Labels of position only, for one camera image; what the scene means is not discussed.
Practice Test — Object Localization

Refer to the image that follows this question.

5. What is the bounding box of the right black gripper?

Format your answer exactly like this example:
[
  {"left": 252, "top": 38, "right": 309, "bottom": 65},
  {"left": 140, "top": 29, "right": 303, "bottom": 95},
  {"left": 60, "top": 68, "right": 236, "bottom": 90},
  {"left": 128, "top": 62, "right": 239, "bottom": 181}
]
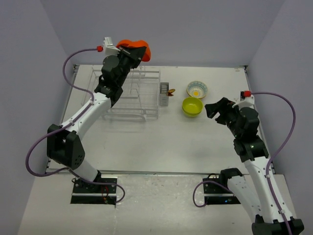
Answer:
[{"left": 205, "top": 97, "right": 243, "bottom": 138}]

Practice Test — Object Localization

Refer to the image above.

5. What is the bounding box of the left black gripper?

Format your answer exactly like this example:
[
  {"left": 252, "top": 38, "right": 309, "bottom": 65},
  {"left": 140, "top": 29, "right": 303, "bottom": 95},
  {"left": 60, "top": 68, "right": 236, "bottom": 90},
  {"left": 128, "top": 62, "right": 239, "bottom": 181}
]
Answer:
[{"left": 115, "top": 45, "right": 147, "bottom": 86}]

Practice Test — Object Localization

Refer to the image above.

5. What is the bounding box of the orange bowl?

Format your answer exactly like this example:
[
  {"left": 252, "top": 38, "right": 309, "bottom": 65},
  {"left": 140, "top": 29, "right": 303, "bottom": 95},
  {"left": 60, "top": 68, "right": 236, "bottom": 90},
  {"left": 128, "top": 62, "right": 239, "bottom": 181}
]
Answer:
[
  {"left": 116, "top": 40, "right": 132, "bottom": 48},
  {"left": 129, "top": 40, "right": 152, "bottom": 62}
]

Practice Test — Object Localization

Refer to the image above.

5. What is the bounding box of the white floral ceramic bowl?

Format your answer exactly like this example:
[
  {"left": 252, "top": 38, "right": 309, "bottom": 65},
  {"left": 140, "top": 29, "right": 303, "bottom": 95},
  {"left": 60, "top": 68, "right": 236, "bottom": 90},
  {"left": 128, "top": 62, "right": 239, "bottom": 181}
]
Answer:
[{"left": 188, "top": 93, "right": 207, "bottom": 99}]

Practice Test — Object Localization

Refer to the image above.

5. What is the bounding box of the lime green bowl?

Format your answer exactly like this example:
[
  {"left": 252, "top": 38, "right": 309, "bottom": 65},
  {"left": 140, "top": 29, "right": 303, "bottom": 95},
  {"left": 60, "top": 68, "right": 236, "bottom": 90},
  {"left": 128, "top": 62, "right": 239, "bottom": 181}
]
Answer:
[
  {"left": 182, "top": 97, "right": 203, "bottom": 114},
  {"left": 182, "top": 110, "right": 201, "bottom": 118}
]

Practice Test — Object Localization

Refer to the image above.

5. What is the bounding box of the yellow sun pattern bowl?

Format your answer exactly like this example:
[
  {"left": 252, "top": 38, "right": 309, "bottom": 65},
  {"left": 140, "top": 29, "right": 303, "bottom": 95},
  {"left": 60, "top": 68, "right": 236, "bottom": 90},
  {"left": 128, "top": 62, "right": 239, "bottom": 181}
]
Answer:
[{"left": 186, "top": 81, "right": 208, "bottom": 94}]

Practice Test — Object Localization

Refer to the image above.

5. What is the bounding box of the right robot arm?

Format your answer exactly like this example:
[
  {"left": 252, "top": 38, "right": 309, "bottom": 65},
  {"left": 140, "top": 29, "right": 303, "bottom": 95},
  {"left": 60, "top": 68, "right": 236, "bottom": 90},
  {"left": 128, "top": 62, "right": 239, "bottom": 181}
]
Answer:
[{"left": 205, "top": 97, "right": 304, "bottom": 235}]

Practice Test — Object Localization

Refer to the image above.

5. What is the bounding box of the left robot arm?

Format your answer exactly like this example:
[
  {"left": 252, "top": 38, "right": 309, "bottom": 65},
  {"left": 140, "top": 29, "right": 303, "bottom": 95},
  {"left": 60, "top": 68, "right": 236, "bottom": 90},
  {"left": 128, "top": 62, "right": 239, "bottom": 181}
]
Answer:
[{"left": 46, "top": 46, "right": 148, "bottom": 192}]

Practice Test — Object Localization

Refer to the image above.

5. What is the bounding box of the small brown object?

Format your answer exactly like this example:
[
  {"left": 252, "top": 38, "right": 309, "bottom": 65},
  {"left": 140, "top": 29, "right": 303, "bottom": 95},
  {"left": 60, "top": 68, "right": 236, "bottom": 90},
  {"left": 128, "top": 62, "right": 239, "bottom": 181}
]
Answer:
[{"left": 166, "top": 89, "right": 176, "bottom": 96}]

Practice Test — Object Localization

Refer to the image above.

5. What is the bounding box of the grey cutlery holder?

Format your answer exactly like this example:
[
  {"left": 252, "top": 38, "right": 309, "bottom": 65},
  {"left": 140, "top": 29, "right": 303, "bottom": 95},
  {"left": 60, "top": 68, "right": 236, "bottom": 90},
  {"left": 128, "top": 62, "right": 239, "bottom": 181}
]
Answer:
[{"left": 159, "top": 82, "right": 169, "bottom": 106}]

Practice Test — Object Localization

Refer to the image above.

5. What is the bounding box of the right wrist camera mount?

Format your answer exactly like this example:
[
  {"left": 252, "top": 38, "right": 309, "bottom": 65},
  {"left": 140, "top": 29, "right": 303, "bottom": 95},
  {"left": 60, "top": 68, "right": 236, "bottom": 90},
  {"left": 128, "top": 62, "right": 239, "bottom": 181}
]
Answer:
[{"left": 232, "top": 91, "right": 255, "bottom": 109}]

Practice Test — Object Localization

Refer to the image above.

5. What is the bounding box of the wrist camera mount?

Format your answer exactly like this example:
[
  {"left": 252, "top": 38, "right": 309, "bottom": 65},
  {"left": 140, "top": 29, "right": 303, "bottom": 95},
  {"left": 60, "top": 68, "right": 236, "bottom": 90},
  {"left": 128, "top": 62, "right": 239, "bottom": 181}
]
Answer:
[
  {"left": 96, "top": 37, "right": 120, "bottom": 56},
  {"left": 232, "top": 91, "right": 255, "bottom": 109}
]

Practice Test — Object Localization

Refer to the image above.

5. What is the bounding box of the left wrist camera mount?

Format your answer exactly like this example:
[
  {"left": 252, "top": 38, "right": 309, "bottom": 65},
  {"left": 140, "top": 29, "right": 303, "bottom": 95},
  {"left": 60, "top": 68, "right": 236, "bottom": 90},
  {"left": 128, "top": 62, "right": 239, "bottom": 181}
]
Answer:
[{"left": 96, "top": 37, "right": 120, "bottom": 56}]

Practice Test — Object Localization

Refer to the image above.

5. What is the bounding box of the white wire dish rack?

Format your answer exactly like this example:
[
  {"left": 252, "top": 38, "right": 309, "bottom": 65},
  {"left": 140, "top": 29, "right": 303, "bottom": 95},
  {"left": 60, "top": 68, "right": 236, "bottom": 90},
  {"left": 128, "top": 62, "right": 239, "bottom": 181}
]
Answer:
[{"left": 84, "top": 62, "right": 161, "bottom": 122}]

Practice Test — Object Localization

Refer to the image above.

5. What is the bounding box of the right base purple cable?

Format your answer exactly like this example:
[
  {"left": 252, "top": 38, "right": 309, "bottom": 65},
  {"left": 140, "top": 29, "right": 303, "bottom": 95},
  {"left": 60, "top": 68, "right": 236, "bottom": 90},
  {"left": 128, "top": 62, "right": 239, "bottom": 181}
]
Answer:
[{"left": 193, "top": 180, "right": 235, "bottom": 209}]

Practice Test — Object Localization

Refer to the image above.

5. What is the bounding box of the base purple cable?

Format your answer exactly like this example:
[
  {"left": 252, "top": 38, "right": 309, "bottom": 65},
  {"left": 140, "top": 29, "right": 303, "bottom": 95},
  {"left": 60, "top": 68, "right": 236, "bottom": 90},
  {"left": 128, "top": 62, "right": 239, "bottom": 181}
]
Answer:
[
  {"left": 69, "top": 168, "right": 126, "bottom": 204},
  {"left": 193, "top": 180, "right": 235, "bottom": 209}
]

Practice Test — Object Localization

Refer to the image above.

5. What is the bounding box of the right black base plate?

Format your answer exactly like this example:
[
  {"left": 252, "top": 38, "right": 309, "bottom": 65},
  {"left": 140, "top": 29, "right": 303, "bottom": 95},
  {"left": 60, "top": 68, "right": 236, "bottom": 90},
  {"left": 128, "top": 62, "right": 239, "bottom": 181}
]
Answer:
[{"left": 203, "top": 183, "right": 240, "bottom": 205}]

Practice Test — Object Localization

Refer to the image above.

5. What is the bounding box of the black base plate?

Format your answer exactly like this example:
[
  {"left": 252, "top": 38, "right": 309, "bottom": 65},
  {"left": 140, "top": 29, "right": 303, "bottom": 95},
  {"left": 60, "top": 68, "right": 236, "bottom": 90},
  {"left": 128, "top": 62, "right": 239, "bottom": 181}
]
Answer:
[
  {"left": 203, "top": 183, "right": 240, "bottom": 205},
  {"left": 70, "top": 177, "right": 117, "bottom": 206}
]

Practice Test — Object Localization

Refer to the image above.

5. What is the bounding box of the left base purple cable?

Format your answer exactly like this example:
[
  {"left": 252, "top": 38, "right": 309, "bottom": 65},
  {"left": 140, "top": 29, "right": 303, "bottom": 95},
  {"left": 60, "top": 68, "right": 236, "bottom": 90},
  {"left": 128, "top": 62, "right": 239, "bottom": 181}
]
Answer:
[{"left": 69, "top": 168, "right": 126, "bottom": 204}]

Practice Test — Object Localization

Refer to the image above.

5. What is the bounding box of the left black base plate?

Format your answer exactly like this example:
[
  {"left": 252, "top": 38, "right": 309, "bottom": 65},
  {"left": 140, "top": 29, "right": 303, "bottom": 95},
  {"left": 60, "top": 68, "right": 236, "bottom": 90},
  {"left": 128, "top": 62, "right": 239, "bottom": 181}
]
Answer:
[{"left": 70, "top": 177, "right": 117, "bottom": 206}]

